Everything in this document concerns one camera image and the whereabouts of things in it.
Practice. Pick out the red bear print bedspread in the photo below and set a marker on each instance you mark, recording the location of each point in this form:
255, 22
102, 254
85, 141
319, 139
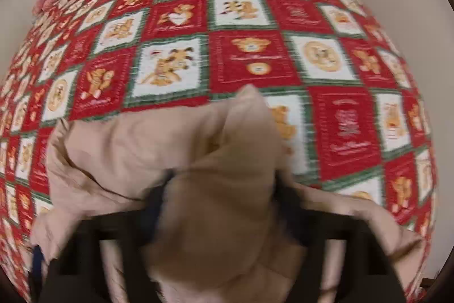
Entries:
255, 58

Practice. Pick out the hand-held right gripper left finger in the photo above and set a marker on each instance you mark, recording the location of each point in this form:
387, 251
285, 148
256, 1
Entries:
119, 226

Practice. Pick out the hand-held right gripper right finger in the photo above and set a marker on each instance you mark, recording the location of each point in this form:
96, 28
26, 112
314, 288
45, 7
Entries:
294, 214

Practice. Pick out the beige padded jacket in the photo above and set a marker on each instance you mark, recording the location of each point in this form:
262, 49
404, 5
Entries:
212, 182

